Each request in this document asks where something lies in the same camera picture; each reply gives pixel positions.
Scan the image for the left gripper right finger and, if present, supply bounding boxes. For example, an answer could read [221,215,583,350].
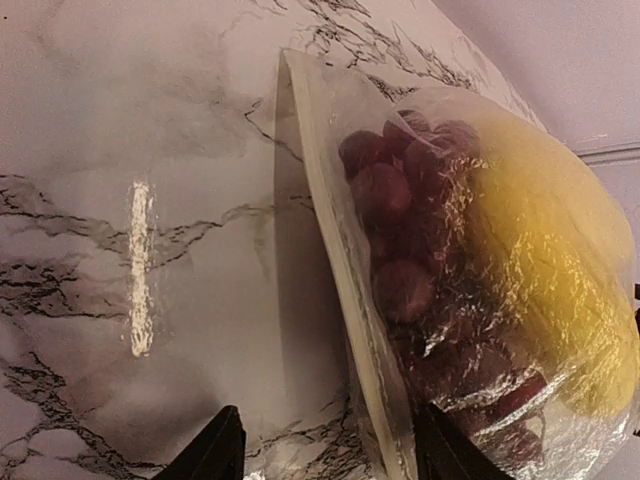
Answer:
[413,403,505,480]

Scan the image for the purple fake grapes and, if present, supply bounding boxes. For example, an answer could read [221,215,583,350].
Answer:
[338,109,546,470]

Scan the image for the clear zip top bag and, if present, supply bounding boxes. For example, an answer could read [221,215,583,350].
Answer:
[281,49,639,479]

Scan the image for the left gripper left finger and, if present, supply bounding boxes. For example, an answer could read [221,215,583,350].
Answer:
[152,405,246,480]

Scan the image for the yellow fake corn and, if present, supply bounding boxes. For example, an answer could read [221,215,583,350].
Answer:
[465,118,639,417]

